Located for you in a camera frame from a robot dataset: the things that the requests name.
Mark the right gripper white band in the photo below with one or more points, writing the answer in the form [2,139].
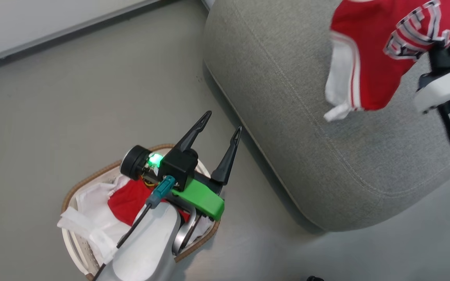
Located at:
[443,84]

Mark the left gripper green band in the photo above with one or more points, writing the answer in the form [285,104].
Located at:
[203,197]

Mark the red white sports jersey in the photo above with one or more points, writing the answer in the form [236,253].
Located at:
[381,50]

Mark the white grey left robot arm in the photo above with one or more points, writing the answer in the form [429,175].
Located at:
[147,246]

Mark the grey fabric sofa seat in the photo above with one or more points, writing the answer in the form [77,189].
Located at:
[307,117]

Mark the round wicker laundry basket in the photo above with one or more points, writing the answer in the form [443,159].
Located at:
[77,249]

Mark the round black left gripper motor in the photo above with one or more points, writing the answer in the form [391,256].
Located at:
[133,162]

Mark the red garment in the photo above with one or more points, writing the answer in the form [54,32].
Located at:
[129,203]

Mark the white garment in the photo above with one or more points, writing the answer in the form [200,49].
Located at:
[92,218]

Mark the small black floor object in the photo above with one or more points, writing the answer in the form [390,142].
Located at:
[315,278]

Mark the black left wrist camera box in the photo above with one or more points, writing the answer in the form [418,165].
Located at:
[178,168]

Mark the dark wall baseboard strip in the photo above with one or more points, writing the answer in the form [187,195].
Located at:
[65,34]

